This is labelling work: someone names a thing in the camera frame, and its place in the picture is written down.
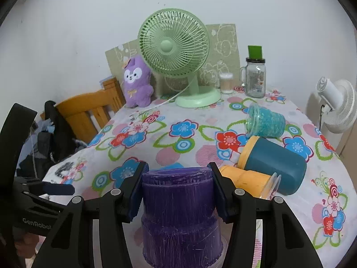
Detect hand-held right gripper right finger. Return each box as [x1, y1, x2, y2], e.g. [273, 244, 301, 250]
[207, 162, 324, 268]

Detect clear cup with teal beads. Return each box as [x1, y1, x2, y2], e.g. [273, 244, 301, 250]
[245, 103, 286, 139]

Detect floral tablecloth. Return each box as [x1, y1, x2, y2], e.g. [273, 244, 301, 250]
[42, 87, 355, 268]

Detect dark clothes pile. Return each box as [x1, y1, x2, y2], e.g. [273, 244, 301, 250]
[16, 100, 85, 180]

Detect white fan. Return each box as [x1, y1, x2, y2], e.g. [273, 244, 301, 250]
[316, 76, 357, 134]

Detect yellow cup with clear lid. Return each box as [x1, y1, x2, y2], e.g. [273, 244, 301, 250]
[220, 165, 282, 201]

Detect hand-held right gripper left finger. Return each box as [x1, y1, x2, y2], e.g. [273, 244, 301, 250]
[31, 160, 149, 268]

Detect white fan cable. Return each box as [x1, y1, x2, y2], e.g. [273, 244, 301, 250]
[133, 76, 197, 115]

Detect cotton swab container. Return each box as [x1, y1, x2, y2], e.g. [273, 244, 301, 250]
[219, 73, 234, 94]

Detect glass mug jar green lid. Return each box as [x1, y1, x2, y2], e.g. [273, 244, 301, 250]
[240, 45, 266, 99]

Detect teal cup with yellow rim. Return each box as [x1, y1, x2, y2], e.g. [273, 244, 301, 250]
[237, 135, 307, 196]

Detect purple ribbed cup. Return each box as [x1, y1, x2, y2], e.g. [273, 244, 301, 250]
[141, 167, 224, 268]

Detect printed green board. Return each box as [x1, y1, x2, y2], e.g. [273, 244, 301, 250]
[105, 24, 242, 97]

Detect purple plush toy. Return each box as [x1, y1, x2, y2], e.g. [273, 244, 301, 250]
[122, 56, 154, 108]

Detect green desk fan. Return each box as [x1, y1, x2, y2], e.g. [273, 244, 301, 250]
[138, 9, 222, 109]

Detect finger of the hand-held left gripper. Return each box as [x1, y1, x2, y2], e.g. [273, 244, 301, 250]
[15, 176, 75, 201]

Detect wooden chair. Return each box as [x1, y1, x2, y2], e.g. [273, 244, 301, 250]
[40, 77, 127, 143]

